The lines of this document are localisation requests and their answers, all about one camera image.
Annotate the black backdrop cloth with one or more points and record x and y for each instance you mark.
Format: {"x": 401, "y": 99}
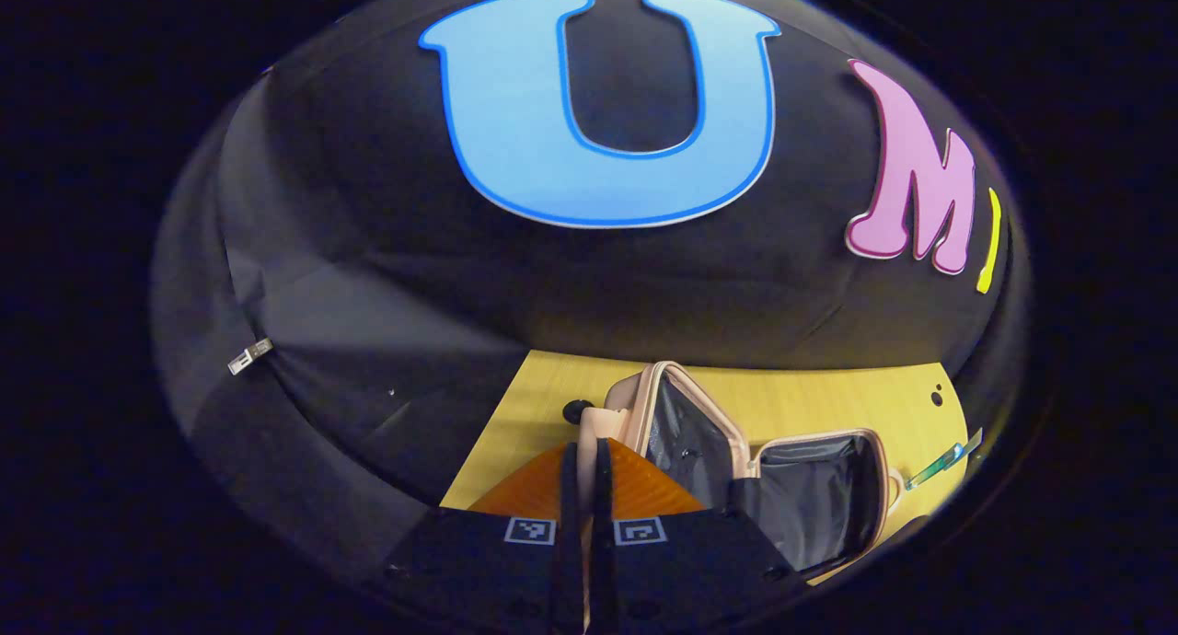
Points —
{"x": 368, "y": 248}

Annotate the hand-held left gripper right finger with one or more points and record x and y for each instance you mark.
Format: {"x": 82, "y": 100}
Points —
{"x": 605, "y": 525}

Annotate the pink suitcase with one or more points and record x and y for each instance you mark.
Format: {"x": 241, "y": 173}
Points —
{"x": 810, "y": 497}

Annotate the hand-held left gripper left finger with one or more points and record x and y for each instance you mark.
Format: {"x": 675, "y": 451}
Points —
{"x": 571, "y": 525}

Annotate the silver metal clip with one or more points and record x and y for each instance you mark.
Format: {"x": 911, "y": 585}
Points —
{"x": 250, "y": 356}

